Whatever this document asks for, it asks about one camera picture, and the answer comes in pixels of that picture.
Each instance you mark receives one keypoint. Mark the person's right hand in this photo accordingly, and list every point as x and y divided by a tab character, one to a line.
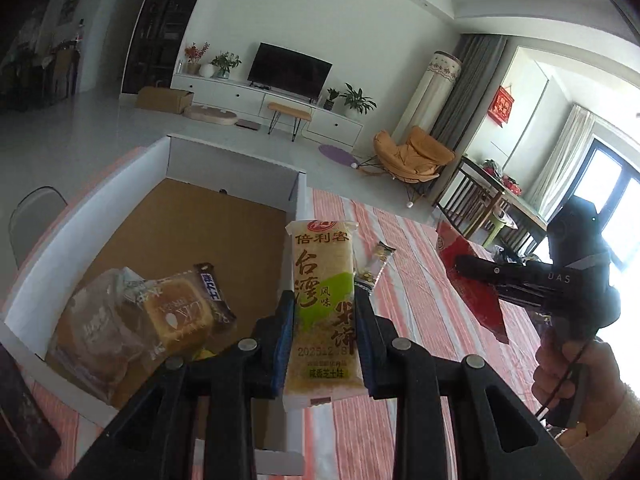
602	372

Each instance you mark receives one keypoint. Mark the white television cabinet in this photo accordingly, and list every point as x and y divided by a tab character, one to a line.
330	122

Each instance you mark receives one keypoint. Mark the red flowers in vase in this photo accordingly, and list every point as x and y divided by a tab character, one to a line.
194	55

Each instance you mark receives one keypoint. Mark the balcony glass door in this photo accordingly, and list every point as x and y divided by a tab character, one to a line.
620	190

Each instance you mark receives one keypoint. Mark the pink striped tablecloth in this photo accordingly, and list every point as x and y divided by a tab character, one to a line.
425	310

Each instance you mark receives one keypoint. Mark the clear bread packet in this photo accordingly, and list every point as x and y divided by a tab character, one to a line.
175	315
95	340

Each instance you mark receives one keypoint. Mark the black flat television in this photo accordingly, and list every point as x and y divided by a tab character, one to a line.
290	70

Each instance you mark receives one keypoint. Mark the grey curtain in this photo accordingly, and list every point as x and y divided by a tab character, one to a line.
470	85

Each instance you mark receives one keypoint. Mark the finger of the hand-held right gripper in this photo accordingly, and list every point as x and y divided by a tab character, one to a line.
495	270
525	300

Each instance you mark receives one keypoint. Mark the red wall hanging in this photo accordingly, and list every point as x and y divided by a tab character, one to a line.
501	104

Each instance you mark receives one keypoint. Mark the dark wooden chair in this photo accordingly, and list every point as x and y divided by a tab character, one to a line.
470	200

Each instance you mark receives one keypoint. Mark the grey floor scale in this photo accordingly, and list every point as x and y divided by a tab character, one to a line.
248	125

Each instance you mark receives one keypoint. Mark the brown cardboard box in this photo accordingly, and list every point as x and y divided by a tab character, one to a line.
162	100

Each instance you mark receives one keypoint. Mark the beige floor cushion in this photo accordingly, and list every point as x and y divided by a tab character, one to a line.
210	115

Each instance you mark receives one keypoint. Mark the person's right forearm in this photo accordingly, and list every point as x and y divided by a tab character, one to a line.
615	440

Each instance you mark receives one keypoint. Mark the small plant in dark pot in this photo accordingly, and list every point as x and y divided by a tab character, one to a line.
330	100

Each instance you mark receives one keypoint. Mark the white standing air conditioner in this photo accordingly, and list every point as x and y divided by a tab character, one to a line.
430	90

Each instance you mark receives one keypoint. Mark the wooden bench with metal legs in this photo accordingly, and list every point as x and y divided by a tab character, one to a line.
289	108

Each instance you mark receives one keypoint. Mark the white sheer curtain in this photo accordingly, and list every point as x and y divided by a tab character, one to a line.
560	160

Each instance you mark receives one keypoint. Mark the purple round floor mat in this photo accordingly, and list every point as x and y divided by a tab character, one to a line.
337	154

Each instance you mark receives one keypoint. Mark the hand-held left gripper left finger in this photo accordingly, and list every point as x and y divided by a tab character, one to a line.
285	325

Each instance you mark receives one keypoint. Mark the long clear gold snack packet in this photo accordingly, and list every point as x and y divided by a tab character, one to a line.
375	265

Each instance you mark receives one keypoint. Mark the orange lounge chair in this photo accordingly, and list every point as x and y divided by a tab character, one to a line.
410	157

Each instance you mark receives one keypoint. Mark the yellow green rice cracker packet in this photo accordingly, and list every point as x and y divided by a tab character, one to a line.
320	285

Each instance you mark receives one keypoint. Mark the leafy potted plant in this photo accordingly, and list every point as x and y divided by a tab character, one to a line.
356	100

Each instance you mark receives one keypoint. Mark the large white cardboard box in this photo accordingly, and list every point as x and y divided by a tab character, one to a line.
190	220

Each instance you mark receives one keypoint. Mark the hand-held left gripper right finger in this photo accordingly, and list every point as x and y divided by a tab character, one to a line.
365	345

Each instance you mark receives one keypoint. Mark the dark flat object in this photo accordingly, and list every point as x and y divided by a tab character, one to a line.
25	410

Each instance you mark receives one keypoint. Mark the green potted plant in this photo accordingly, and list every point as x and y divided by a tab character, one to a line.
226	62

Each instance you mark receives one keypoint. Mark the dark tall cabinet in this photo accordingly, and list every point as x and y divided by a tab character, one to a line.
165	25

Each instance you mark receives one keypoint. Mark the brown snack bar packet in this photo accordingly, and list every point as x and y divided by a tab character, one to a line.
217	305

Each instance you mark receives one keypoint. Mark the green stool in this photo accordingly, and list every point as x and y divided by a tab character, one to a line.
500	227

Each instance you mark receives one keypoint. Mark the grey chair back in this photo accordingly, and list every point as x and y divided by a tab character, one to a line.
35	220

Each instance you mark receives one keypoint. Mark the white round vase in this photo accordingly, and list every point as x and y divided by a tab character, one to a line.
206	70

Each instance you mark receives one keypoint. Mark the red snack packet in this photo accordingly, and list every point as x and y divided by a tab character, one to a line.
480	306

